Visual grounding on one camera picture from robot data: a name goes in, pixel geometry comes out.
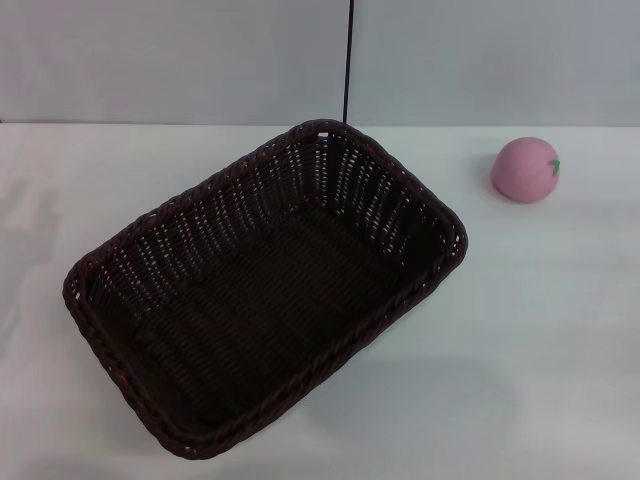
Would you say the pink peach toy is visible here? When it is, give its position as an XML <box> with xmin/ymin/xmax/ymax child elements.
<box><xmin>489</xmin><ymin>137</ymin><xmax>562</xmax><ymax>204</ymax></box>

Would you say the black vertical cable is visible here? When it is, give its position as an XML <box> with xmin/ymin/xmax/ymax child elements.
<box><xmin>341</xmin><ymin>0</ymin><xmax>356</xmax><ymax>123</ymax></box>

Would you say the dark brown woven basket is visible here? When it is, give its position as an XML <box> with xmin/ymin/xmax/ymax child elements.
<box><xmin>62</xmin><ymin>117</ymin><xmax>470</xmax><ymax>461</ymax></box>

